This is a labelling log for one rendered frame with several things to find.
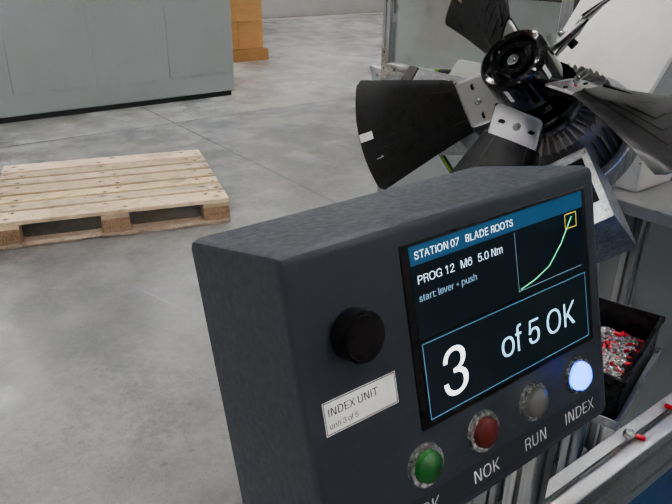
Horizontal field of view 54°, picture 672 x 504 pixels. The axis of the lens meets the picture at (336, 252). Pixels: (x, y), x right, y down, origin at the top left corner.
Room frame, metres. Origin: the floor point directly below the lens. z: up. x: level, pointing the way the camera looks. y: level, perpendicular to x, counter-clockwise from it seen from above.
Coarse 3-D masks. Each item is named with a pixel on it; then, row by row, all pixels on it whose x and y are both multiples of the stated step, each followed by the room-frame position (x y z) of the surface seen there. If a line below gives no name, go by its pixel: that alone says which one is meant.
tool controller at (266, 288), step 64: (384, 192) 0.44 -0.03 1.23; (448, 192) 0.40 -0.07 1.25; (512, 192) 0.39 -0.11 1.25; (576, 192) 0.42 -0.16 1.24; (256, 256) 0.30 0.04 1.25; (320, 256) 0.30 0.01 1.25; (384, 256) 0.32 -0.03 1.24; (448, 256) 0.34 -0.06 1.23; (512, 256) 0.37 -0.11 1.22; (576, 256) 0.41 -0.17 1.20; (256, 320) 0.30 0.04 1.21; (320, 320) 0.28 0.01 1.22; (384, 320) 0.31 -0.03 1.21; (448, 320) 0.33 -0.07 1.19; (512, 320) 0.36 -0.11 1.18; (576, 320) 0.40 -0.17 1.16; (256, 384) 0.30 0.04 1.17; (320, 384) 0.27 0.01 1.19; (384, 384) 0.30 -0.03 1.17; (512, 384) 0.35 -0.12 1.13; (256, 448) 0.31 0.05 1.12; (320, 448) 0.26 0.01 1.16; (384, 448) 0.28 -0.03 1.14; (448, 448) 0.31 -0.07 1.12; (512, 448) 0.34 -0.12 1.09
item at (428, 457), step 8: (416, 448) 0.30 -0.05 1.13; (424, 448) 0.30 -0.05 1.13; (432, 448) 0.30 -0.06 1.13; (440, 448) 0.30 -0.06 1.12; (416, 456) 0.29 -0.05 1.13; (424, 456) 0.29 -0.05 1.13; (432, 456) 0.29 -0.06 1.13; (440, 456) 0.30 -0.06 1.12; (408, 464) 0.29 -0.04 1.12; (416, 464) 0.29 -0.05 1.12; (424, 464) 0.29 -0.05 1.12; (432, 464) 0.29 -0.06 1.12; (440, 464) 0.29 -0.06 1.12; (408, 472) 0.29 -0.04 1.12; (416, 472) 0.29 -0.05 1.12; (424, 472) 0.29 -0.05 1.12; (432, 472) 0.29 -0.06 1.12; (440, 472) 0.29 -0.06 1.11; (416, 480) 0.29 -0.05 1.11; (424, 480) 0.29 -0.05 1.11; (432, 480) 0.29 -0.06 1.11
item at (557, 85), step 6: (546, 84) 1.09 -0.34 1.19; (552, 84) 1.10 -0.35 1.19; (558, 84) 1.10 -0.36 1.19; (564, 84) 1.10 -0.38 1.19; (570, 84) 1.11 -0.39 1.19; (582, 84) 1.11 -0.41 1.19; (588, 84) 1.12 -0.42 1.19; (594, 84) 1.12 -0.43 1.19; (558, 90) 1.07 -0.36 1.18; (564, 90) 1.06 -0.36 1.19; (570, 90) 1.07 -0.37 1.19; (576, 90) 1.07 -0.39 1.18
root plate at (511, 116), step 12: (504, 108) 1.13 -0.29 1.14; (492, 120) 1.11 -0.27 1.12; (516, 120) 1.12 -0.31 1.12; (528, 120) 1.13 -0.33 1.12; (540, 120) 1.13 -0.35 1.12; (492, 132) 1.10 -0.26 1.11; (504, 132) 1.10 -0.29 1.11; (516, 132) 1.11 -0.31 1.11; (540, 132) 1.12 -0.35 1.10; (528, 144) 1.10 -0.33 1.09
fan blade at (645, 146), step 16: (576, 96) 1.03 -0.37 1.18; (592, 96) 1.03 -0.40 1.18; (608, 96) 1.03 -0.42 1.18; (624, 96) 1.03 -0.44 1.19; (640, 96) 1.03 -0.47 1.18; (656, 96) 1.03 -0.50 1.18; (608, 112) 0.98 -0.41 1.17; (624, 112) 0.97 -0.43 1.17; (640, 112) 0.97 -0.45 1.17; (656, 112) 0.96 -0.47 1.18; (624, 128) 0.94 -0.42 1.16; (640, 128) 0.93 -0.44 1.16; (656, 128) 0.93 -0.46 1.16; (640, 144) 0.90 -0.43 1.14; (656, 144) 0.89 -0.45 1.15; (656, 160) 0.87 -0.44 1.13
